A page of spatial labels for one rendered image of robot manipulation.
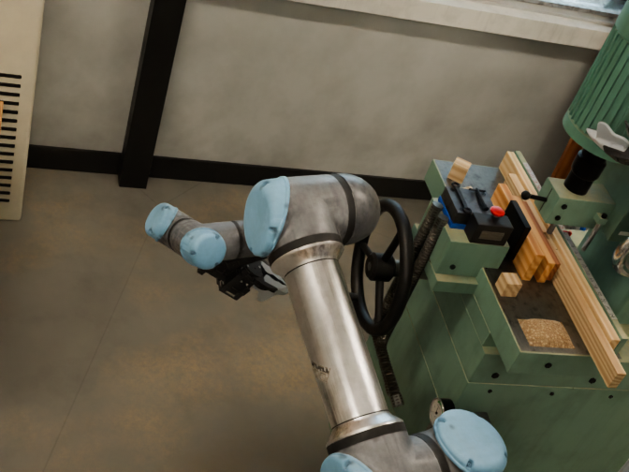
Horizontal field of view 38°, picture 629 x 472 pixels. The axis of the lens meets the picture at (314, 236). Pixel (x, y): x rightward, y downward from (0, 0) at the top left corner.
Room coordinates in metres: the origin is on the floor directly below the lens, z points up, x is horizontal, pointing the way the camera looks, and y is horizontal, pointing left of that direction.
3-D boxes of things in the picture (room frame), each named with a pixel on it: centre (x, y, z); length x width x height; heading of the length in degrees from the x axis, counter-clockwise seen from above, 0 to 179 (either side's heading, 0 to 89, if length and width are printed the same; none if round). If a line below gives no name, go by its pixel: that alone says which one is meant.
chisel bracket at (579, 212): (1.65, -0.48, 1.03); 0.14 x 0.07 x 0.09; 114
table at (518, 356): (1.60, -0.37, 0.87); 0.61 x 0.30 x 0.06; 24
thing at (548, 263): (1.64, -0.43, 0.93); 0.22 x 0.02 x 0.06; 24
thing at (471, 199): (1.56, -0.29, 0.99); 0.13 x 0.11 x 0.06; 24
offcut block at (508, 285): (1.47, -0.40, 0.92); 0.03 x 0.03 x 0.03; 25
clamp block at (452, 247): (1.57, -0.29, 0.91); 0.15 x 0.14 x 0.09; 24
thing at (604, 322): (1.65, -0.48, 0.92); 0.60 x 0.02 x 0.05; 24
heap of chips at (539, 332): (1.38, -0.48, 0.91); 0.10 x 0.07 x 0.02; 114
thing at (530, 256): (1.63, -0.39, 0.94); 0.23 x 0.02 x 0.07; 24
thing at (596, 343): (1.57, -0.50, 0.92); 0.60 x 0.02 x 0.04; 24
